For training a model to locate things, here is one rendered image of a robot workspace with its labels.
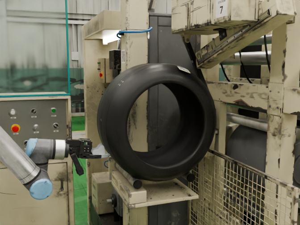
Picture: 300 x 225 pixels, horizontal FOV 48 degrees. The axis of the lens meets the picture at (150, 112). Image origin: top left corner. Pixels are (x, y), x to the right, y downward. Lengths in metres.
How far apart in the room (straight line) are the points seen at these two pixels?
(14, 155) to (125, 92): 0.52
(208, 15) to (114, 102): 0.58
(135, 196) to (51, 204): 0.83
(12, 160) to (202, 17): 1.04
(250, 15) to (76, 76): 9.48
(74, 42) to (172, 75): 9.36
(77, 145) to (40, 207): 0.84
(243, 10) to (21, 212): 1.74
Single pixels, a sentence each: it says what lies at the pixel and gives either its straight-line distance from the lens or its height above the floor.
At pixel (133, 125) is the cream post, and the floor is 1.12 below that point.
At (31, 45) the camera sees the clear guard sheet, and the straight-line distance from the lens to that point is 2.17.
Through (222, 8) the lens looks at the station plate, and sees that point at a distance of 1.49.
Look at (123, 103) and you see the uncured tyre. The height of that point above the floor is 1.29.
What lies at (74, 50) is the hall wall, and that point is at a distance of 10.81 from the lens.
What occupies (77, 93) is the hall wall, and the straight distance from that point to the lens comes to 10.76.
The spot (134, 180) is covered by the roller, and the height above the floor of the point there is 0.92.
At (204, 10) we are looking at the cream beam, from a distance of 1.63.
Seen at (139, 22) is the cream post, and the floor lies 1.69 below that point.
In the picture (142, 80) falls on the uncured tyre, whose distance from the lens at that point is 1.50.
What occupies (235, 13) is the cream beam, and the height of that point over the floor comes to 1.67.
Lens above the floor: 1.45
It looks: 8 degrees down
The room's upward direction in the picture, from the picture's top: straight up
